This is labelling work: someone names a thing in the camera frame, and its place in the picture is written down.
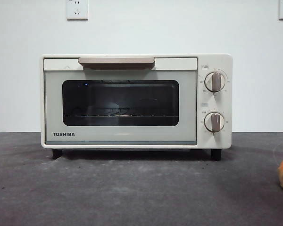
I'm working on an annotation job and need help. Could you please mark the oven door with beige handle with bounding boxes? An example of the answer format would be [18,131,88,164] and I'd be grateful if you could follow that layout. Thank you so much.
[43,56,198,145]

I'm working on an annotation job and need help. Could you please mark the cream Toshiba toaster oven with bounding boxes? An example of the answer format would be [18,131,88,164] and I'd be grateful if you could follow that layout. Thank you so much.
[39,53,233,161]

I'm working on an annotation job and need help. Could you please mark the cream timer knob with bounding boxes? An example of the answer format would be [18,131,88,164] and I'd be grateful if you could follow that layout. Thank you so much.
[204,112,225,132]

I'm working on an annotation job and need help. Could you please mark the cream temperature knob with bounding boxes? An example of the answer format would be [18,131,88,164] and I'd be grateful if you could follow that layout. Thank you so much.
[204,72,227,93]

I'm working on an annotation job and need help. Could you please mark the metal wire oven rack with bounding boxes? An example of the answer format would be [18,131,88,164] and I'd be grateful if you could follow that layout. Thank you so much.
[63,107,179,118]

